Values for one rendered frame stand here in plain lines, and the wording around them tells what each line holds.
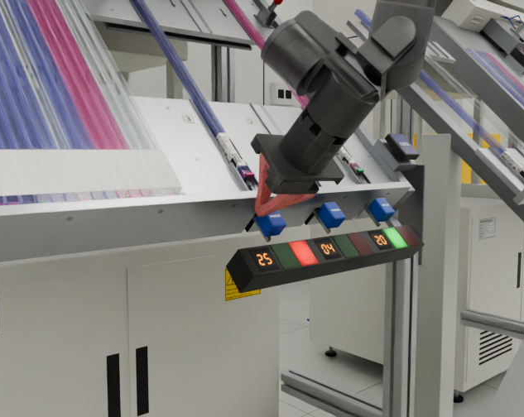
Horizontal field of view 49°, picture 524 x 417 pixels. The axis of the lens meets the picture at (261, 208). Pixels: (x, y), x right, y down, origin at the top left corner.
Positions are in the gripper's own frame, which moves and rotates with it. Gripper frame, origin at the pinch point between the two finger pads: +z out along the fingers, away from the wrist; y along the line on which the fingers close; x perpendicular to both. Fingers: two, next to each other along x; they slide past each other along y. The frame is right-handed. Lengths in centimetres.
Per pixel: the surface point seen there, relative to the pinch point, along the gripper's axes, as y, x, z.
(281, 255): -1.6, 5.4, 2.4
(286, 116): -17.4, -19.4, 1.4
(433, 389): -59, 21, 37
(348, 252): -13.0, 6.5, 2.1
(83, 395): 7.9, 0.1, 46.1
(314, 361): -107, -14, 112
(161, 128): 6.9, -15.2, 2.0
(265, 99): -173, -168, 112
